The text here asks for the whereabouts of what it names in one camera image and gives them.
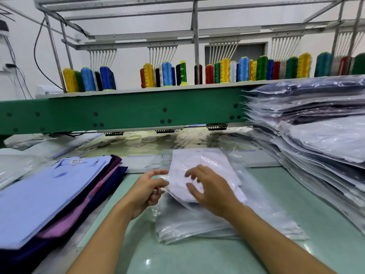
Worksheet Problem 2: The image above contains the crumpled clear plastic film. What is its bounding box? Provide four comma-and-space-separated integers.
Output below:
0, 151, 43, 190

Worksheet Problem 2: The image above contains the person's right forearm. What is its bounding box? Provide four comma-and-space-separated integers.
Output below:
225, 205, 337, 274

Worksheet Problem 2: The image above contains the person's left forearm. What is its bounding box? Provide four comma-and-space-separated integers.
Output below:
67, 202, 143, 274

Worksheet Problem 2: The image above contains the grey metal thread rack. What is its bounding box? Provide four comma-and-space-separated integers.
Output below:
33, 0, 365, 92

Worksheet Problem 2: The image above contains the row of coloured thread spools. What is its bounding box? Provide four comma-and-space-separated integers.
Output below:
62, 52, 365, 93

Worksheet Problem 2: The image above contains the white box device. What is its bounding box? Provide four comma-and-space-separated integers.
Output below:
35, 84, 63, 97

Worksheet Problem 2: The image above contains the stack of plastic bags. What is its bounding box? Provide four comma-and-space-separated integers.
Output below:
154, 191, 309, 246

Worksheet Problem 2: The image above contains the light blue shirt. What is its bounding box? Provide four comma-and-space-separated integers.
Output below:
0, 157, 112, 250

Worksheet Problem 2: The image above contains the person's right hand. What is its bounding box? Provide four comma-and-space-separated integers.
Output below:
184, 164, 244, 220

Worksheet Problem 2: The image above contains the person's left hand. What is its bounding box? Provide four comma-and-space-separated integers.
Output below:
122, 169, 170, 220

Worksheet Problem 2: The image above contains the green machine beam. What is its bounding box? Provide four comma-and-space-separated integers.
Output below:
0, 85, 257, 136

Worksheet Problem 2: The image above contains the stack of bagged garments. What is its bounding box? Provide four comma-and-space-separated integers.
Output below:
244, 76, 365, 234

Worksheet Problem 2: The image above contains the black hanging cable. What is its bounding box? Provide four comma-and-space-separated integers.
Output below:
33, 17, 65, 90

